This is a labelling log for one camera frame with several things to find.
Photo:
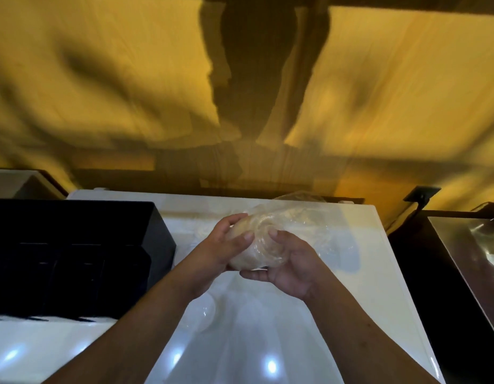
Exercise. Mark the person's left thumb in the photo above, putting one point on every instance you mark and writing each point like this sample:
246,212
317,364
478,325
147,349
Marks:
241,241

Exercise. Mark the person's right thumb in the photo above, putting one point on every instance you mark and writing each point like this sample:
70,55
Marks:
279,241

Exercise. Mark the person's left forearm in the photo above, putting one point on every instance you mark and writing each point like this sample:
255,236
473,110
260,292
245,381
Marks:
134,335

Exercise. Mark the grey box appliance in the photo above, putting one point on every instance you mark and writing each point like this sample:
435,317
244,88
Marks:
22,183

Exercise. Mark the person's right hand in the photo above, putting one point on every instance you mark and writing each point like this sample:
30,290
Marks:
297,267

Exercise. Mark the clear plastic lid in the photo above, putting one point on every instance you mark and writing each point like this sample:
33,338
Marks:
199,313

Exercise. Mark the black box appliance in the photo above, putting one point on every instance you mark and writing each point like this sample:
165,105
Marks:
70,255

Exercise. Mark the person's left hand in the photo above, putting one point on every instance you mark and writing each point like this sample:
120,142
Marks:
207,257

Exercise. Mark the black wall bracket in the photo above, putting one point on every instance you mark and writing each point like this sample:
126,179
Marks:
421,194

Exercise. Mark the clear plastic bag of cups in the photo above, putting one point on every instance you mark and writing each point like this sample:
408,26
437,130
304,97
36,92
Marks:
287,229

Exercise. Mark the person's right forearm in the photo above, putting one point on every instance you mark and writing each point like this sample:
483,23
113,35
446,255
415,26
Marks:
359,335

